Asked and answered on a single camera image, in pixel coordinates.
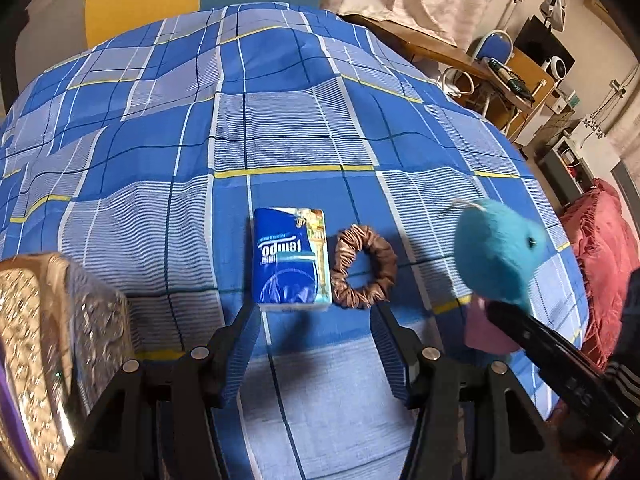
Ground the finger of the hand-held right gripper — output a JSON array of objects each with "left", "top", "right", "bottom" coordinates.
[{"left": 486, "top": 301, "right": 613, "bottom": 413}]

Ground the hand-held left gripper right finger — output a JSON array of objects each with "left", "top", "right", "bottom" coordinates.
[{"left": 371, "top": 304, "right": 561, "bottom": 480}]

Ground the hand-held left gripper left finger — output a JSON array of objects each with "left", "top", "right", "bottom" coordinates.
[{"left": 65, "top": 302, "right": 263, "bottom": 480}]

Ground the pink plush toy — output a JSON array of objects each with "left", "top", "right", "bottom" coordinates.
[{"left": 464, "top": 296, "right": 523, "bottom": 356}]

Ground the blue tissue packet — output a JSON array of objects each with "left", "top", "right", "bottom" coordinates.
[{"left": 251, "top": 206, "right": 334, "bottom": 311}]

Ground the brown satin scrunchie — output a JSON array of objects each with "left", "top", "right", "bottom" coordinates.
[{"left": 330, "top": 225, "right": 399, "bottom": 309}]

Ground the teal plush toy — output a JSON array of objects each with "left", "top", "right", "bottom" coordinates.
[{"left": 440, "top": 198, "right": 547, "bottom": 314}]

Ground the gold glitter woven box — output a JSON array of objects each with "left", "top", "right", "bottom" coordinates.
[{"left": 0, "top": 253, "right": 137, "bottom": 480}]

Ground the red quilt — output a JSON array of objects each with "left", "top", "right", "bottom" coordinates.
[{"left": 559, "top": 177, "right": 640, "bottom": 357}]

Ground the grey cabinet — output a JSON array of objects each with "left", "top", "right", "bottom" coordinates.
[{"left": 536, "top": 130, "right": 597, "bottom": 207}]

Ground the blue plaid bed sheet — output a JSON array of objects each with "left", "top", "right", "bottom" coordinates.
[{"left": 0, "top": 2, "right": 587, "bottom": 480}]

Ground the cardboard box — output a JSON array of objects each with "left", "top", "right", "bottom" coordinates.
[{"left": 520, "top": 109, "right": 577, "bottom": 159}]

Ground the green hand tool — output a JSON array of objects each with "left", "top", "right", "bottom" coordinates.
[{"left": 487, "top": 58, "right": 534, "bottom": 102}]

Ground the white round device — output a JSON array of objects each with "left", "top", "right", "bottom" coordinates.
[{"left": 542, "top": 56, "right": 569, "bottom": 79}]

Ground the blue chair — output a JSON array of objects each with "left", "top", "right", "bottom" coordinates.
[{"left": 467, "top": 30, "right": 517, "bottom": 132}]

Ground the wooden desk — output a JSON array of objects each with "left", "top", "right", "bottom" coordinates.
[{"left": 340, "top": 12, "right": 557, "bottom": 127}]

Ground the white cable coil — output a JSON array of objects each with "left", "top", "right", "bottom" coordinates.
[{"left": 440, "top": 66, "right": 477, "bottom": 97}]

